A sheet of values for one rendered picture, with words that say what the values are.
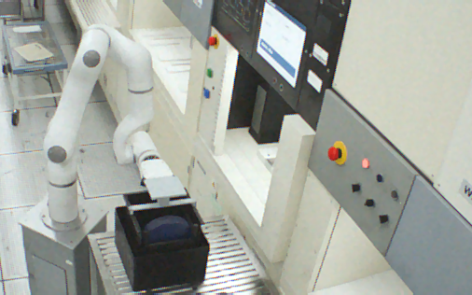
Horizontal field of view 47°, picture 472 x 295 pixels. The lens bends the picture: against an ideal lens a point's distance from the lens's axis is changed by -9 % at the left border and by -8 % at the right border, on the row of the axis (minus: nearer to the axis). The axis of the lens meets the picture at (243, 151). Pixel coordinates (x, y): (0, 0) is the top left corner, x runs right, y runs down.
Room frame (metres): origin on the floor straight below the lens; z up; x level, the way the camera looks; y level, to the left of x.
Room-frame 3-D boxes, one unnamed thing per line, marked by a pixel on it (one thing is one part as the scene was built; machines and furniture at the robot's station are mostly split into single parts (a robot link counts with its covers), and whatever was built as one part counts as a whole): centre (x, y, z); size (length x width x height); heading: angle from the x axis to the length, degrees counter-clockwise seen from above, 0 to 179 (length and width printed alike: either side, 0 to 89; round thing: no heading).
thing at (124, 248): (1.55, 0.24, 0.85); 0.28 x 0.28 x 0.17; 29
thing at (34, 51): (3.73, 1.70, 0.47); 0.31 x 0.23 x 0.02; 51
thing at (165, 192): (1.55, 0.24, 0.96); 0.24 x 0.20 x 0.32; 119
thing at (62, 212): (1.69, 0.66, 0.85); 0.19 x 0.19 x 0.18
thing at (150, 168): (1.64, 0.29, 1.09); 0.11 x 0.10 x 0.07; 29
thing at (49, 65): (3.90, 1.76, 0.24); 0.97 x 0.52 x 0.48; 32
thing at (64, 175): (1.72, 0.67, 1.07); 0.19 x 0.12 x 0.24; 13
